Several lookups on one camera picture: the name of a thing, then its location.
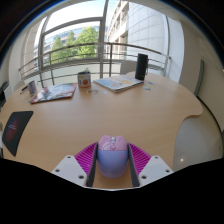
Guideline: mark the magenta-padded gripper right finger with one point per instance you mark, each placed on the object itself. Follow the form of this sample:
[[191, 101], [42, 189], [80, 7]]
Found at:
[[154, 168]]

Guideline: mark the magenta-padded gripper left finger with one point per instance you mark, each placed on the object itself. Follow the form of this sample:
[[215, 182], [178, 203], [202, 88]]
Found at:
[[68, 168]]

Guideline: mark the pink and lilac computer mouse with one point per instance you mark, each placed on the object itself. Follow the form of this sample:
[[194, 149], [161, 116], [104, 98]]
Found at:
[[112, 158]]

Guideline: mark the red magazine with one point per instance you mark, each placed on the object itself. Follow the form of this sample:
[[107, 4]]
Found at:
[[55, 92]]

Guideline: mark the metal balcony railing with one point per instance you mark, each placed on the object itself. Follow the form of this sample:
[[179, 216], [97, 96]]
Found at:
[[100, 44]]

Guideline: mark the white chair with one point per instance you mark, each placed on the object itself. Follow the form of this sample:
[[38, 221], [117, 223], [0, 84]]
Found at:
[[127, 66]]

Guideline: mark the open colourful booklet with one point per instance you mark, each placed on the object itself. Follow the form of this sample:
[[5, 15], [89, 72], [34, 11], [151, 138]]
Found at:
[[118, 82]]

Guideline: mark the black speaker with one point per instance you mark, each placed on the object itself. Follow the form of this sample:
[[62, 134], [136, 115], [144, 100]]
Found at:
[[141, 66]]

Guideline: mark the white mug with orange circle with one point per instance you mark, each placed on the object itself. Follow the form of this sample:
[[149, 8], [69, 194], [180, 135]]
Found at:
[[84, 80]]

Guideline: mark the black mouse pad red swirl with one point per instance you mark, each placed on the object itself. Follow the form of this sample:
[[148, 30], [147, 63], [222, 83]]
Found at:
[[16, 131]]

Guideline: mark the black and white printer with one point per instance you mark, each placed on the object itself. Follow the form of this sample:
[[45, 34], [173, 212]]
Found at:
[[3, 91]]

